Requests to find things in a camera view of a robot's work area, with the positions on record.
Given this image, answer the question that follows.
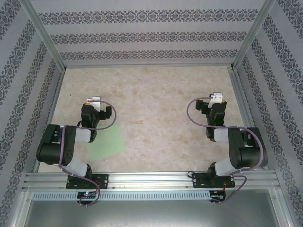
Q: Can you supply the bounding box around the aluminium frame post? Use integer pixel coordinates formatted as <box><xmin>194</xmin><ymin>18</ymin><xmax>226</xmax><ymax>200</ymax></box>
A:
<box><xmin>18</xmin><ymin>0</ymin><xmax>67</xmax><ymax>70</ymax></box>
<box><xmin>231</xmin><ymin>0</ymin><xmax>277</xmax><ymax>70</ymax></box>

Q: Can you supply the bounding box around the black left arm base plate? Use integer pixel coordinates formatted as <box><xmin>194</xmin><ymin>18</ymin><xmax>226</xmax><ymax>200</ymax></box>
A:
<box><xmin>65</xmin><ymin>174</ymin><xmax>109</xmax><ymax>190</ymax></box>

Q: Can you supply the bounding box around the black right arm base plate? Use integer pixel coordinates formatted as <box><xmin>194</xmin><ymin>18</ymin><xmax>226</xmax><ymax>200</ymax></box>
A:
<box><xmin>191</xmin><ymin>172</ymin><xmax>236</xmax><ymax>189</ymax></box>

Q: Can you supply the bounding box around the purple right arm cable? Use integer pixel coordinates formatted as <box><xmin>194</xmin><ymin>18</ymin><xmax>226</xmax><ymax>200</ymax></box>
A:
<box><xmin>186</xmin><ymin>96</ymin><xmax>265</xmax><ymax>206</ymax></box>

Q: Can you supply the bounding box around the aluminium side rail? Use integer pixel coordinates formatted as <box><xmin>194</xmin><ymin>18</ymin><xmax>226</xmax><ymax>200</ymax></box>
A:
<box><xmin>228</xmin><ymin>68</ymin><xmax>270</xmax><ymax>171</ymax></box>
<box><xmin>32</xmin><ymin>68</ymin><xmax>66</xmax><ymax>173</ymax></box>

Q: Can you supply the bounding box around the aluminium mounting rail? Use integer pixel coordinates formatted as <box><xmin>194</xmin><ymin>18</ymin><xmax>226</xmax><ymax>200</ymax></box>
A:
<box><xmin>22</xmin><ymin>172</ymin><xmax>280</xmax><ymax>191</ymax></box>

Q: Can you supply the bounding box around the light green paper sheet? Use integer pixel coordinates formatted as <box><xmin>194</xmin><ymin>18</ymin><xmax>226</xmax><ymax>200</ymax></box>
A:
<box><xmin>86</xmin><ymin>122</ymin><xmax>126</xmax><ymax>161</ymax></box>

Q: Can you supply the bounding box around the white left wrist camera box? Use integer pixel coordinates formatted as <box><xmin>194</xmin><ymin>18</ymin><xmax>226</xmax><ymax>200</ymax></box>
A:
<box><xmin>87</xmin><ymin>96</ymin><xmax>106</xmax><ymax>112</ymax></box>

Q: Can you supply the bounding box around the aluminium back rail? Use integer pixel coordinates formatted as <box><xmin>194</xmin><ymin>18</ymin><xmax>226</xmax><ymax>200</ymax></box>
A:
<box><xmin>63</xmin><ymin>63</ymin><xmax>235</xmax><ymax>68</ymax></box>

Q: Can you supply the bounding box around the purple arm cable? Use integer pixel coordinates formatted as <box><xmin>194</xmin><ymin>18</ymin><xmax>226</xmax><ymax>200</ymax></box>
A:
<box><xmin>58</xmin><ymin>100</ymin><xmax>117</xmax><ymax>208</ymax></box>
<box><xmin>186</xmin><ymin>96</ymin><xmax>265</xmax><ymax>206</ymax></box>

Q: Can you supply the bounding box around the slotted grey cable duct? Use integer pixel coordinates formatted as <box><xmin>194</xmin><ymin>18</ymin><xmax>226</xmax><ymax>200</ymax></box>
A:
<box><xmin>32</xmin><ymin>191</ymin><xmax>211</xmax><ymax>201</ymax></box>

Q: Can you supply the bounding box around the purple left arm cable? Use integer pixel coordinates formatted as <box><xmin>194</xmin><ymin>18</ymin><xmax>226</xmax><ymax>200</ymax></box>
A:
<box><xmin>58</xmin><ymin>100</ymin><xmax>117</xmax><ymax>208</ymax></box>

